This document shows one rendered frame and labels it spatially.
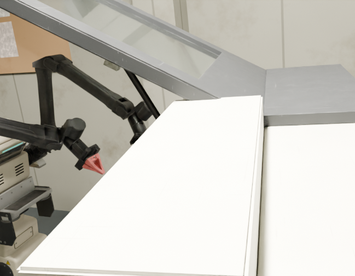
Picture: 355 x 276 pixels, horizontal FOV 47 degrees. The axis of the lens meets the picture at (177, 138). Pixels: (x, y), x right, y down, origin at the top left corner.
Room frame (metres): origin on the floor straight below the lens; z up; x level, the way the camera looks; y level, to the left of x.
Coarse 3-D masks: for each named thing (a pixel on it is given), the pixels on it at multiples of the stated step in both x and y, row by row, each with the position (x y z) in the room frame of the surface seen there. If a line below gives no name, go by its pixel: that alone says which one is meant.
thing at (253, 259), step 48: (240, 96) 0.98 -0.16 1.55; (144, 144) 0.69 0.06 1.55; (192, 144) 0.66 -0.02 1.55; (240, 144) 0.63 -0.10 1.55; (96, 192) 0.50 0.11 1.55; (144, 192) 0.49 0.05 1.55; (192, 192) 0.47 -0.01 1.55; (240, 192) 0.45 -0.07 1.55; (48, 240) 0.39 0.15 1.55; (96, 240) 0.38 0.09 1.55; (144, 240) 0.37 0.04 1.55; (192, 240) 0.36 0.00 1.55; (240, 240) 0.35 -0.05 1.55
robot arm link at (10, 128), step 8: (0, 120) 1.35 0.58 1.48; (8, 120) 1.37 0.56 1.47; (0, 128) 1.33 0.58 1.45; (8, 128) 1.35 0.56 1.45; (16, 128) 1.36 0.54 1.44; (24, 128) 1.38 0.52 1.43; (32, 128) 1.40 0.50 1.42; (40, 128) 1.43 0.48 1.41; (48, 128) 1.45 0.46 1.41; (56, 128) 1.48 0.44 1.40; (8, 136) 1.37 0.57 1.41; (16, 136) 1.37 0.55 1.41; (24, 136) 1.38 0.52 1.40; (32, 136) 1.39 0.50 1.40; (40, 136) 1.40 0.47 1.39; (48, 136) 1.41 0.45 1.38; (56, 136) 1.44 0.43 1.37; (32, 144) 1.40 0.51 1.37; (40, 144) 1.41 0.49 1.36
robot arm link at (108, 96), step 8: (48, 64) 1.78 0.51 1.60; (56, 64) 1.76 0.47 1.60; (64, 64) 1.78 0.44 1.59; (72, 64) 1.82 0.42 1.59; (64, 72) 1.78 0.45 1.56; (72, 72) 1.77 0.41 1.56; (80, 72) 1.77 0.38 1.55; (72, 80) 1.77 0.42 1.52; (80, 80) 1.75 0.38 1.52; (88, 80) 1.74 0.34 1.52; (88, 88) 1.73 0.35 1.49; (96, 88) 1.72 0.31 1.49; (104, 88) 1.72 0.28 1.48; (96, 96) 1.72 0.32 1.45; (104, 96) 1.70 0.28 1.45; (112, 96) 1.68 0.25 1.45; (120, 96) 1.71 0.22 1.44; (104, 104) 1.70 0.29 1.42; (112, 104) 1.67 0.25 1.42; (120, 104) 1.66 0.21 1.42; (128, 104) 1.68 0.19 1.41; (128, 112) 1.66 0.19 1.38
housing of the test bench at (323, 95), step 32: (288, 96) 1.13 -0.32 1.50; (320, 96) 1.09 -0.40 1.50; (352, 96) 1.05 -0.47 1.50; (288, 128) 0.94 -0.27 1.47; (320, 128) 0.91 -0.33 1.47; (352, 128) 0.88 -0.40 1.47; (288, 160) 0.73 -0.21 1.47; (320, 160) 0.72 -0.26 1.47; (352, 160) 0.70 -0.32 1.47; (288, 192) 0.60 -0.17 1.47; (320, 192) 0.59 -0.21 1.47; (352, 192) 0.58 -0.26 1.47; (288, 224) 0.50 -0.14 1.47; (320, 224) 0.50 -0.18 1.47; (352, 224) 0.49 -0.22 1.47; (288, 256) 0.43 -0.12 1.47; (320, 256) 0.42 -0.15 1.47; (352, 256) 0.42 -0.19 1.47
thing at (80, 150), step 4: (80, 140) 1.48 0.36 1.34; (76, 144) 1.45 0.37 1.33; (80, 144) 1.45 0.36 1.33; (84, 144) 1.47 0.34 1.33; (96, 144) 1.47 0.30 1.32; (72, 148) 1.45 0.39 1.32; (76, 148) 1.44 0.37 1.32; (80, 148) 1.44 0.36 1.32; (84, 148) 1.45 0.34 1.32; (88, 148) 1.42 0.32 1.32; (72, 152) 1.45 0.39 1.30; (76, 152) 1.44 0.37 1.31; (80, 152) 1.44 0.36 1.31; (84, 152) 1.42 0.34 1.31; (88, 152) 1.42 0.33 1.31; (76, 156) 1.44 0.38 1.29; (80, 156) 1.43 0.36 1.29; (84, 156) 1.43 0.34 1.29; (88, 156) 1.45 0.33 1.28; (76, 164) 1.44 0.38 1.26
